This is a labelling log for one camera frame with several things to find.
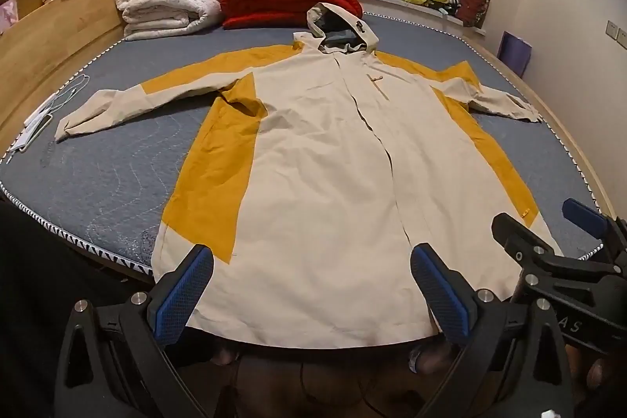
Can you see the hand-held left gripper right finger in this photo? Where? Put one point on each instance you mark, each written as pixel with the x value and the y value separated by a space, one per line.
pixel 441 295

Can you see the person's left foot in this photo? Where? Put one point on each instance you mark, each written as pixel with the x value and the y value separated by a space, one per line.
pixel 225 355

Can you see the person's right hand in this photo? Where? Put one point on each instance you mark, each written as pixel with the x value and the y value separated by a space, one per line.
pixel 596 375

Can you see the person's right foot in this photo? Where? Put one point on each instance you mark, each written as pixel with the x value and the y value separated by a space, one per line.
pixel 436 358

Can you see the person's foot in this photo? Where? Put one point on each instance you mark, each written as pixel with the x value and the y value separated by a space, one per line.
pixel 225 355
pixel 436 358

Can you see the pink packet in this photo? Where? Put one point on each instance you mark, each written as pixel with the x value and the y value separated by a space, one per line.
pixel 7 16

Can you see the folded white fleece blanket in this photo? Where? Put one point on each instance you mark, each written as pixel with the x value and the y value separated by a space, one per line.
pixel 161 1

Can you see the patterned slipper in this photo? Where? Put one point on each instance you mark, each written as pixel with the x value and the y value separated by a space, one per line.
pixel 414 361

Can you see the white phone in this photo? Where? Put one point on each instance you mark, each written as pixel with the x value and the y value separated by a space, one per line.
pixel 34 129

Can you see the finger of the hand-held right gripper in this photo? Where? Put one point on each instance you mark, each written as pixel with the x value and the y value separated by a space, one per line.
pixel 583 215
pixel 514 238

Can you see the black and white striped plush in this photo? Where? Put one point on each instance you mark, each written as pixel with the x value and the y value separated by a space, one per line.
pixel 454 2

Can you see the grey quilted mattress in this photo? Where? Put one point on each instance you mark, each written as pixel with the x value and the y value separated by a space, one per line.
pixel 112 183

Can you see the beige and yellow hooded jacket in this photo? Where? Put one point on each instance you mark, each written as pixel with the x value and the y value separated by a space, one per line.
pixel 313 178

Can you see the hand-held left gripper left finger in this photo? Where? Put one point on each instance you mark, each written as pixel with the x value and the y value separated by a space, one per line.
pixel 183 295

